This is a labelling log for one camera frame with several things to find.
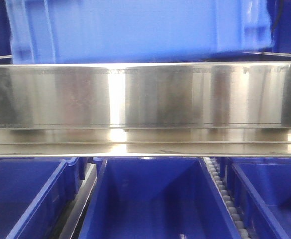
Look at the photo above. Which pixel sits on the blue bin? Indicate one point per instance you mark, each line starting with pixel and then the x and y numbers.
pixel 110 31
pixel 160 198
pixel 261 191
pixel 33 194

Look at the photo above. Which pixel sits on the white roller track lower shelf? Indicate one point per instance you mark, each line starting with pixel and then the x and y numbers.
pixel 214 171

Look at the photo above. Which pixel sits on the stainless steel shelf front rail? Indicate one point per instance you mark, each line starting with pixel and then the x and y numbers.
pixel 201 109

